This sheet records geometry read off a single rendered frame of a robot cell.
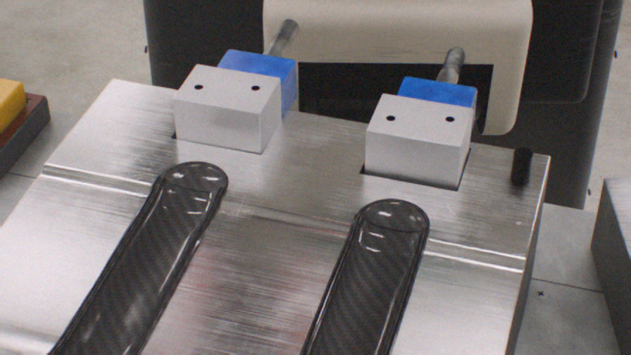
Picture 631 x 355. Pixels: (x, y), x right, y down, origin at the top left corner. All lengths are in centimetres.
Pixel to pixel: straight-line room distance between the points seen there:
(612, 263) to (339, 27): 36
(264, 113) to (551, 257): 20
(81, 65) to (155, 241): 180
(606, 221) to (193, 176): 24
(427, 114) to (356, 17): 34
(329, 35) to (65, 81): 143
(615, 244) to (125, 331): 28
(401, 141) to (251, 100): 9
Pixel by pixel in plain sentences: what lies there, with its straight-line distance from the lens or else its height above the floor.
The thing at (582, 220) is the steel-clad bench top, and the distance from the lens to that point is 73.
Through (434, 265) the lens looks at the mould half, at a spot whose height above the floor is 89.
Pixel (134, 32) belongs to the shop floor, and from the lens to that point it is 246.
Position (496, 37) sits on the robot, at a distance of 94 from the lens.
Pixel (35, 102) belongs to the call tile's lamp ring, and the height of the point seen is 82.
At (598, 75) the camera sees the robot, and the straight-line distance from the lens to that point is 134.
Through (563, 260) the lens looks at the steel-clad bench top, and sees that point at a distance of 70.
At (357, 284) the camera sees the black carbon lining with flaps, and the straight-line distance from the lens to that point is 55.
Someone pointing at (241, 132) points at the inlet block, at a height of 90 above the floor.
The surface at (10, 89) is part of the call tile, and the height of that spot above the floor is 84.
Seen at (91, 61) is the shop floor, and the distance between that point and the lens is 237.
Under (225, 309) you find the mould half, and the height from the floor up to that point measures 88.
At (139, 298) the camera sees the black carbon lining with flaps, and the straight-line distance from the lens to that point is 55.
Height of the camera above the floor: 126
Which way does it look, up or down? 39 degrees down
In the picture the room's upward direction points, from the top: straight up
